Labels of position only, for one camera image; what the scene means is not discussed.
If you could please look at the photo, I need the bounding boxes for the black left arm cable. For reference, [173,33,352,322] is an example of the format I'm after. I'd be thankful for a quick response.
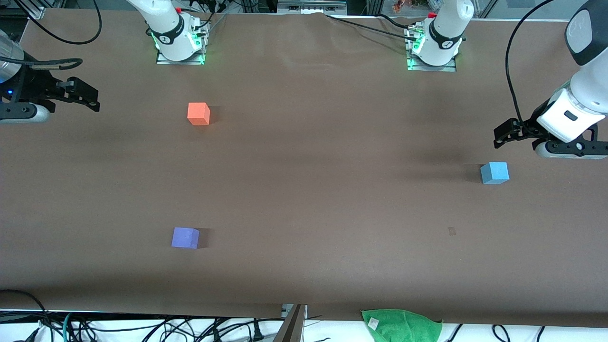
[505,0,570,128]

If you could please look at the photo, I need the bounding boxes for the aluminium frame profile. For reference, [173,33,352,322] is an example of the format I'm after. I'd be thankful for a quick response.
[14,0,46,20]

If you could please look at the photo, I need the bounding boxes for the black curved floor cable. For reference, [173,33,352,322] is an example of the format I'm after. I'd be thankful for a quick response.
[0,289,49,342]

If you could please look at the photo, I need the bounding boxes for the green cloth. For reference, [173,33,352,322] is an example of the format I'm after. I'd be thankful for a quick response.
[361,309,443,342]

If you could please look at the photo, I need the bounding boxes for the orange foam block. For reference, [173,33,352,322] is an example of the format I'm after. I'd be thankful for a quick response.
[187,102,210,126]

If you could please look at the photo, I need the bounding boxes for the blue foam block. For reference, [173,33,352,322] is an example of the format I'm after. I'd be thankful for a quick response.
[480,161,510,185]

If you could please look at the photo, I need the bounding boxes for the black base power cable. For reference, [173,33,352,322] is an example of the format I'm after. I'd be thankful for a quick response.
[324,13,419,42]

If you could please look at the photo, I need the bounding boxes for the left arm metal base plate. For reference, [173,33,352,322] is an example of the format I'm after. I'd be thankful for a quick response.
[405,25,457,73]

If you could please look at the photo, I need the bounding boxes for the black looping cable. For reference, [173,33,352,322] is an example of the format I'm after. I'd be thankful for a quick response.
[14,0,103,46]

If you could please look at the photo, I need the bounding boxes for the grey power strip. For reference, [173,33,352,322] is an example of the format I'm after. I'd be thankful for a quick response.
[277,0,348,15]

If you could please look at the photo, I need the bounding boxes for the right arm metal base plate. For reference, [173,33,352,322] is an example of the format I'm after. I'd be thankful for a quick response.
[156,21,208,66]

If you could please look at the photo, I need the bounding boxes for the grey metal bar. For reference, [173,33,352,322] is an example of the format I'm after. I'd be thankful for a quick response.
[273,304,307,342]

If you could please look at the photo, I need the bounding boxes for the purple foam block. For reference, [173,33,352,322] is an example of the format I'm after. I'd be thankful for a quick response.
[171,227,200,249]

